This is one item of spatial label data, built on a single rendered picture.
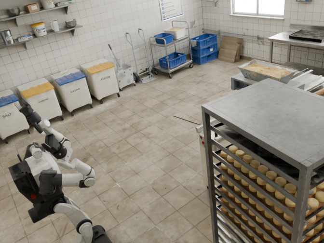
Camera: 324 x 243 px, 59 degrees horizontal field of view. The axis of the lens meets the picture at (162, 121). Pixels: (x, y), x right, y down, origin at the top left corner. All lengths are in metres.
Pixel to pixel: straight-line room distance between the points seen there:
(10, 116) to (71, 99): 1.11
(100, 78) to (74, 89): 0.55
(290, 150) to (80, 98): 5.11
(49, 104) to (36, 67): 0.86
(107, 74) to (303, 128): 5.07
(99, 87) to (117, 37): 1.34
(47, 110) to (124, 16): 2.69
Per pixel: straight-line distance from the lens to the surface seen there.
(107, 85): 6.10
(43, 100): 5.73
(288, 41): 5.75
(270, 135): 1.27
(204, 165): 3.35
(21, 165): 2.34
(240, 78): 3.42
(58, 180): 2.10
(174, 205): 3.48
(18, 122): 5.79
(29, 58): 6.20
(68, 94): 5.85
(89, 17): 6.47
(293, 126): 1.34
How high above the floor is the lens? 2.53
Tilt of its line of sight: 30 degrees down
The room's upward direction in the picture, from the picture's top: 10 degrees counter-clockwise
